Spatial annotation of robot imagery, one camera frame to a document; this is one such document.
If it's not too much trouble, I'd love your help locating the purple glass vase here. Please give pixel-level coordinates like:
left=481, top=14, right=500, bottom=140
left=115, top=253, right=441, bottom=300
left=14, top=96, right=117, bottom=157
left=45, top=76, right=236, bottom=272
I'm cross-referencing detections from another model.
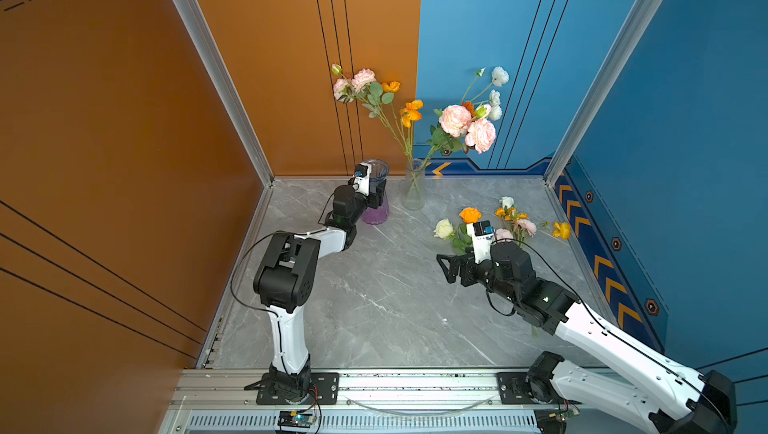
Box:
left=362, top=159, right=390, bottom=225

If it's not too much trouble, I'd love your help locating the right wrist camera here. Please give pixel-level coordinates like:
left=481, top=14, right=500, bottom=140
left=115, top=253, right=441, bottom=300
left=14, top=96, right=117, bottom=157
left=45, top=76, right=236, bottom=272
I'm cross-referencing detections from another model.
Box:
left=467, top=221, right=495, bottom=245

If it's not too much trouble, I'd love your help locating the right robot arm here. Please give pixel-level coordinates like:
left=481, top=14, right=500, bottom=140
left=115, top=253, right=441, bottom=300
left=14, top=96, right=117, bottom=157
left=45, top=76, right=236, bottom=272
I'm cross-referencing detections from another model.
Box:
left=436, top=221, right=738, bottom=433

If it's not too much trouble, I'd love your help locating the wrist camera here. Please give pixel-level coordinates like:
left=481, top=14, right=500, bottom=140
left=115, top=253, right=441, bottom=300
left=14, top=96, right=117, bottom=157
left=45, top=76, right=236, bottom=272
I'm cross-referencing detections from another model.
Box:
left=352, top=162, right=372, bottom=196
left=467, top=221, right=495, bottom=245

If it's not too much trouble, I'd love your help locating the clear glass vase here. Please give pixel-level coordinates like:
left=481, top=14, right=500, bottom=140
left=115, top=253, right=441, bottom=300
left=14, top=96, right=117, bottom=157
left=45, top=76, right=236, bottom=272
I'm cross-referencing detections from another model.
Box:
left=402, top=159, right=426, bottom=211

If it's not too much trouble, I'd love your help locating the small circuit board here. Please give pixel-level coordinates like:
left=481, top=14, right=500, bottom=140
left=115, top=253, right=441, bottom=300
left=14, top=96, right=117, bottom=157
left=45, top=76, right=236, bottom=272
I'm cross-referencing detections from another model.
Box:
left=276, top=410, right=318, bottom=433

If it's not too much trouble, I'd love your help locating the pink white bud stem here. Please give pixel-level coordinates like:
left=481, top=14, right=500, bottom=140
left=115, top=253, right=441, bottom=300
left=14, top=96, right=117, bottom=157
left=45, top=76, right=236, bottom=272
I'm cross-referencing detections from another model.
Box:
left=495, top=196, right=538, bottom=242

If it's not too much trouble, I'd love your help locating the pale pink rose stem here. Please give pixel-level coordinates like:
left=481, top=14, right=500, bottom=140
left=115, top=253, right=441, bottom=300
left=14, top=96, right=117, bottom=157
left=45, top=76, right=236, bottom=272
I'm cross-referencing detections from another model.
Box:
left=426, top=103, right=502, bottom=161

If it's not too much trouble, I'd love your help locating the orange ranunculus stem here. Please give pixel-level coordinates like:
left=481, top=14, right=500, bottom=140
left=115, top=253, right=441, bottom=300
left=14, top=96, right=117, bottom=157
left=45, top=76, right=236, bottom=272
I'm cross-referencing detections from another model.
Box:
left=459, top=208, right=482, bottom=237

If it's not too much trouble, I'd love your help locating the cream rose stem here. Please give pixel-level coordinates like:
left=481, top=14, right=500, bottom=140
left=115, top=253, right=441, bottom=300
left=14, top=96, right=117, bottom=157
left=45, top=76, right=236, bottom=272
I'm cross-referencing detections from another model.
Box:
left=434, top=219, right=472, bottom=255

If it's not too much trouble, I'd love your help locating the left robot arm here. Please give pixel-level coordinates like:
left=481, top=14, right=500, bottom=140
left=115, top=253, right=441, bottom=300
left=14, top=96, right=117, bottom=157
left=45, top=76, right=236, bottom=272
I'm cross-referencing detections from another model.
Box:
left=245, top=160, right=389, bottom=405

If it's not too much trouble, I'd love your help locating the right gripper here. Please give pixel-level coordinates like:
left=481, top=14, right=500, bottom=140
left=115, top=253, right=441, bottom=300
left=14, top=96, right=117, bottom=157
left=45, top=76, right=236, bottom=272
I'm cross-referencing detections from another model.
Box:
left=435, top=246, right=520, bottom=307

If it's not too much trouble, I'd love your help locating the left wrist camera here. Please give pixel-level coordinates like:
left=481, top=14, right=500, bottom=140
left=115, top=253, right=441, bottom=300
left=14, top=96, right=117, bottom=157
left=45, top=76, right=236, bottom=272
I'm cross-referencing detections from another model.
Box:
left=352, top=162, right=372, bottom=196

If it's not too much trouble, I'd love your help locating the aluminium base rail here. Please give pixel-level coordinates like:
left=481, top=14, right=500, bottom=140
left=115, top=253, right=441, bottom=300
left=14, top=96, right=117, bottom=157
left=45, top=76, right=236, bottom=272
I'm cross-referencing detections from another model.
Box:
left=173, top=366, right=679, bottom=434

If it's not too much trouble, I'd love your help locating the yellow flower stem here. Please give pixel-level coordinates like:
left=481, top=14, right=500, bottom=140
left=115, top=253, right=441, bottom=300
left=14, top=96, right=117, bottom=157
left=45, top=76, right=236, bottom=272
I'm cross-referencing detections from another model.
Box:
left=540, top=222, right=572, bottom=241

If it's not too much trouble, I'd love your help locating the orange gerbera stem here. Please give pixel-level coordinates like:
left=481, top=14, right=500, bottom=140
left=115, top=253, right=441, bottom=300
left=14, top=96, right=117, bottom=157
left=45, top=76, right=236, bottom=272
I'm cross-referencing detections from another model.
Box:
left=462, top=102, right=476, bottom=118

